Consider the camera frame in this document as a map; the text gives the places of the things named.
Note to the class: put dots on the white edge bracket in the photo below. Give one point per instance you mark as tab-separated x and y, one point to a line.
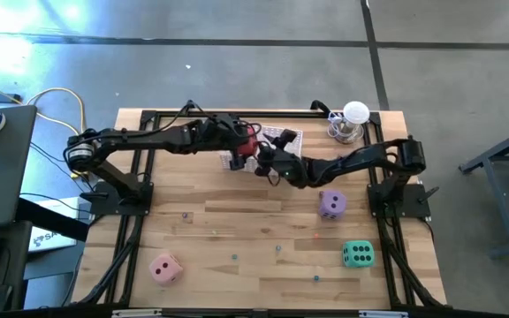
382	314
137	313

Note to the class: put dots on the large purple foam die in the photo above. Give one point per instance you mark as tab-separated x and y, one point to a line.
331	206

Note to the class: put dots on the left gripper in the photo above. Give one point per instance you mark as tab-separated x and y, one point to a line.
221	130

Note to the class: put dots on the white perforated basket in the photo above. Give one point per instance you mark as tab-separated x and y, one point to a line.
298	146

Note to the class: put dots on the glass jar with white lid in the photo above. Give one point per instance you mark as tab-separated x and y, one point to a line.
355	112

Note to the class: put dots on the large pink foam die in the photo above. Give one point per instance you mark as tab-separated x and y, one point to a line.
165	268

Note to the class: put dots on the white printed box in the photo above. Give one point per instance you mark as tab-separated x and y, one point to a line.
51	238

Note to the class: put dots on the large red foam die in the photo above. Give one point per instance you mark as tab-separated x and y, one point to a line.
249	143

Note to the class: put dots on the black aluminium table frame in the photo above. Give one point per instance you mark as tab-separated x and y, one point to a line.
281	115

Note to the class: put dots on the large teal foam die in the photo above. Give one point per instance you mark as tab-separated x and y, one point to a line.
358	254

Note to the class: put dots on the grey-blue metal stand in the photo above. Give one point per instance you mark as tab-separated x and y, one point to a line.
503	207

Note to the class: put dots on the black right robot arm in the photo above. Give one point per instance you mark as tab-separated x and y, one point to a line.
369	159

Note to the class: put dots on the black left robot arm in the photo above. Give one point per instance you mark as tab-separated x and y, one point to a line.
148	139

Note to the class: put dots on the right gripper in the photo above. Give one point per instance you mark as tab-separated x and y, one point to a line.
287	168

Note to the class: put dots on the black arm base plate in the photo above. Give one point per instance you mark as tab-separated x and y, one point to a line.
117	205
413	205

